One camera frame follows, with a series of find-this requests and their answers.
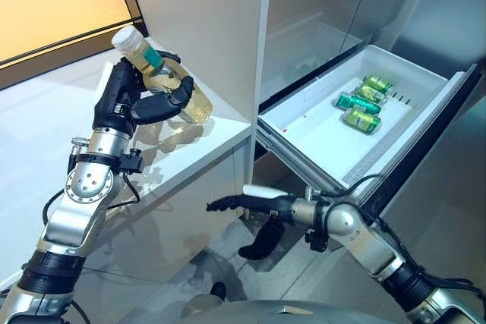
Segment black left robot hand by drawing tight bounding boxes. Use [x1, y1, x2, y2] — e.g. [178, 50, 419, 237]
[92, 50, 195, 135]

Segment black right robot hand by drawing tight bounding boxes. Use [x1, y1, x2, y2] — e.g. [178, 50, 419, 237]
[206, 184, 295, 260]

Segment yellow drink bottle white cap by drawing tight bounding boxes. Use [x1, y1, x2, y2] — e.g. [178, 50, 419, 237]
[110, 27, 214, 125]

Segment white fridge drawer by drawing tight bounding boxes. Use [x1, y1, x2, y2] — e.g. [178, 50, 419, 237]
[257, 45, 479, 206]

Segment stainless steel fridge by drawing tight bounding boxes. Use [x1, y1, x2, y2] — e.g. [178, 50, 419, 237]
[261, 0, 486, 287]

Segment white counter cabinet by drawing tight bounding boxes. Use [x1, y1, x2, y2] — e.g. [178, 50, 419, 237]
[0, 35, 254, 291]

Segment robot silver legs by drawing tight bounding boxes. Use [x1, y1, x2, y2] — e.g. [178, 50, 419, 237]
[180, 293, 415, 324]

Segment tall white cabinet panel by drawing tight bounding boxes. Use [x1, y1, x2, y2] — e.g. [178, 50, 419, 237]
[125, 0, 274, 221]

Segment light green drink can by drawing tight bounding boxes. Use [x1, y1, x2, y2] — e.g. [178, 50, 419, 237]
[343, 106, 382, 136]
[360, 75, 394, 93]
[355, 84, 388, 103]

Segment dark green drink can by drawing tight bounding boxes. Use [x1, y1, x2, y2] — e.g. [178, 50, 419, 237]
[334, 91, 382, 115]

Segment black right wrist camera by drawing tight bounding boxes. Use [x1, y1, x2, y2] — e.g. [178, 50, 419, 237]
[305, 229, 330, 252]

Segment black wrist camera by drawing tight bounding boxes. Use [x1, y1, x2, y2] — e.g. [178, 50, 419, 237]
[305, 229, 330, 252]
[120, 148, 144, 174]

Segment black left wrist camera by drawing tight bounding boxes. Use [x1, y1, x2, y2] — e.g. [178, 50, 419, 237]
[120, 148, 144, 174]

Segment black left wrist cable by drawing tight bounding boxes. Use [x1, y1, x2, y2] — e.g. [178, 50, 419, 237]
[41, 174, 141, 234]

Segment yellow window with black frame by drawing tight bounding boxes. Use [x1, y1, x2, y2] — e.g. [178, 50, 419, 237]
[0, 0, 147, 90]

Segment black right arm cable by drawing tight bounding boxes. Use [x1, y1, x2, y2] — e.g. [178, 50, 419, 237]
[326, 174, 475, 291]

